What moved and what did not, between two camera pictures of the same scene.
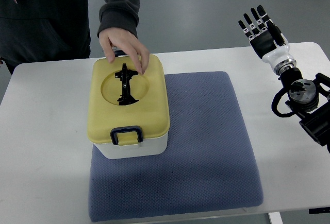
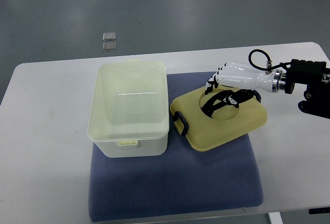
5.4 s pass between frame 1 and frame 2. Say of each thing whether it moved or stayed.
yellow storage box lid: moved
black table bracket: stayed
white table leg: stayed
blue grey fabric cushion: stayed
